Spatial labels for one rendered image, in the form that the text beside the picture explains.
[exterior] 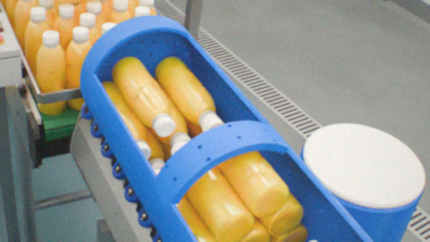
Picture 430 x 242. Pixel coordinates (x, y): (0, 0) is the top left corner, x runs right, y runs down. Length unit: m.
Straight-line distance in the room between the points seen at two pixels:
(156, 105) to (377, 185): 0.49
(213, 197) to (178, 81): 0.37
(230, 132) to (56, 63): 0.61
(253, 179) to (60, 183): 1.80
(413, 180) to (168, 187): 0.58
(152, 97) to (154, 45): 0.21
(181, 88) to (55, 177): 1.53
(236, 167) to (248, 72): 2.56
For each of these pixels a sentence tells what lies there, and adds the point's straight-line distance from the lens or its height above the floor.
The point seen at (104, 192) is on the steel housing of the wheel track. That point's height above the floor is 0.87.
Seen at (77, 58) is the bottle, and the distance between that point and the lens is 1.53.
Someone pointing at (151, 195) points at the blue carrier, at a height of 1.11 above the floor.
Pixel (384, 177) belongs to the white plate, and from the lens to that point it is 1.36.
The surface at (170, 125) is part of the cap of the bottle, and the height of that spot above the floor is 1.13.
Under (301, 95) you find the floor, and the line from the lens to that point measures 3.47.
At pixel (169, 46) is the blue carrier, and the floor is 1.15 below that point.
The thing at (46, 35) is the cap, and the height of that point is 1.12.
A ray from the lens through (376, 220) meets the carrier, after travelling 1.31.
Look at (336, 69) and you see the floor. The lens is 3.81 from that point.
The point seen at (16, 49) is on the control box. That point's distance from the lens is 1.49.
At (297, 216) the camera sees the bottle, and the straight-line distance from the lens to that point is 1.09.
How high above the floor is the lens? 1.85
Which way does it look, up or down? 36 degrees down
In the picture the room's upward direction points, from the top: 9 degrees clockwise
